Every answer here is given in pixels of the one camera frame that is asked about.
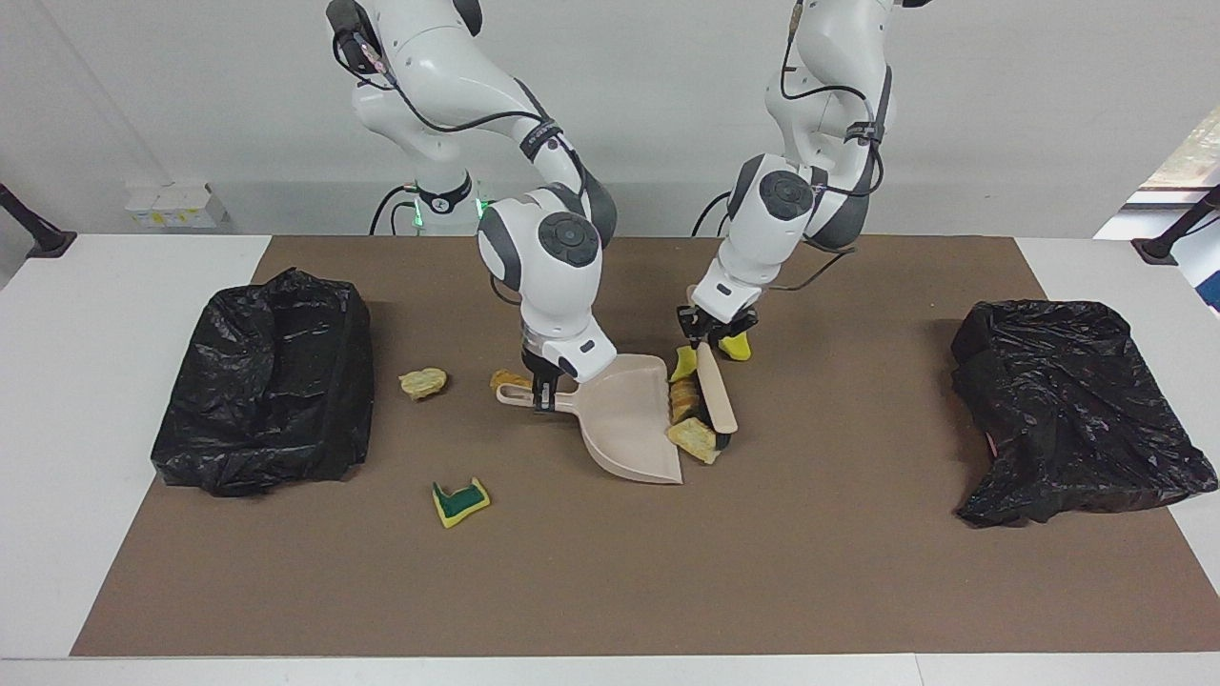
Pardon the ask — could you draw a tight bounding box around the beige brush with black bristles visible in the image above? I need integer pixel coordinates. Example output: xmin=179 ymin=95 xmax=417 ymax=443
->
xmin=695 ymin=341 xmax=740 ymax=451

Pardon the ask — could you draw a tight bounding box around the beige plastic dustpan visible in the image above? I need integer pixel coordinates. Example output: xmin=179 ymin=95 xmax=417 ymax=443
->
xmin=496 ymin=353 xmax=684 ymax=485

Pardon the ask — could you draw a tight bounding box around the pale toast piece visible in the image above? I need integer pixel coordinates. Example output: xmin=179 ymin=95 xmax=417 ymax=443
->
xmin=666 ymin=417 xmax=722 ymax=465

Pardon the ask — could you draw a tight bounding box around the pale yellow bread piece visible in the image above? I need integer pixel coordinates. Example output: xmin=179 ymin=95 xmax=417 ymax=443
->
xmin=398 ymin=367 xmax=449 ymax=402

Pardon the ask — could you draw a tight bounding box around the notched green yellow sponge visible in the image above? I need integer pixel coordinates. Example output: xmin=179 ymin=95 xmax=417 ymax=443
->
xmin=432 ymin=476 xmax=492 ymax=530

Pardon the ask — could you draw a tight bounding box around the black plastic trash bag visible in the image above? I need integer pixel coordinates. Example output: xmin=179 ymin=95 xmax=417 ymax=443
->
xmin=151 ymin=268 xmax=376 ymax=498
xmin=950 ymin=299 xmax=1220 ymax=529

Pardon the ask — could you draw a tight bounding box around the brown table mat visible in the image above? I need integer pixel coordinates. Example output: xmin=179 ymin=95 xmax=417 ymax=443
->
xmin=71 ymin=235 xmax=1220 ymax=658

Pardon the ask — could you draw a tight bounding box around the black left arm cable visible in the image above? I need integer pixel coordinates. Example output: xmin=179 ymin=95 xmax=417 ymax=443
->
xmin=762 ymin=0 xmax=889 ymax=293

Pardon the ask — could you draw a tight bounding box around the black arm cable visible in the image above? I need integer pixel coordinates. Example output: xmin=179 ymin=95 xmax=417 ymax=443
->
xmin=762 ymin=0 xmax=889 ymax=293
xmin=329 ymin=29 xmax=584 ymax=196

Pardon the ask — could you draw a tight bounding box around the black left base cable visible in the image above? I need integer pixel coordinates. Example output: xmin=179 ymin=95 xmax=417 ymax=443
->
xmin=691 ymin=191 xmax=735 ymax=237

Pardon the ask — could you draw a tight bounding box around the black base cable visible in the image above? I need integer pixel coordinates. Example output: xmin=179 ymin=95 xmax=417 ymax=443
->
xmin=691 ymin=191 xmax=735 ymax=237
xmin=370 ymin=184 xmax=422 ymax=237

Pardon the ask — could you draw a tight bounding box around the black right base cable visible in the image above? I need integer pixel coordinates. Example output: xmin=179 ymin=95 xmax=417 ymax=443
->
xmin=370 ymin=184 xmax=422 ymax=237

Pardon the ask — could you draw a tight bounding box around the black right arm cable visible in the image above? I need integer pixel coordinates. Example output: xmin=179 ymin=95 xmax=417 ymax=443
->
xmin=329 ymin=29 xmax=584 ymax=196

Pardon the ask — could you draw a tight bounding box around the white wall socket box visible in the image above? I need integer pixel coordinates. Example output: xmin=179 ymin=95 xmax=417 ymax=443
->
xmin=125 ymin=183 xmax=230 ymax=230

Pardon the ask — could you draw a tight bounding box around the bright window with frame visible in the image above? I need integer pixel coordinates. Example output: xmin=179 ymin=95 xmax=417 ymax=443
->
xmin=1094 ymin=105 xmax=1220 ymax=241

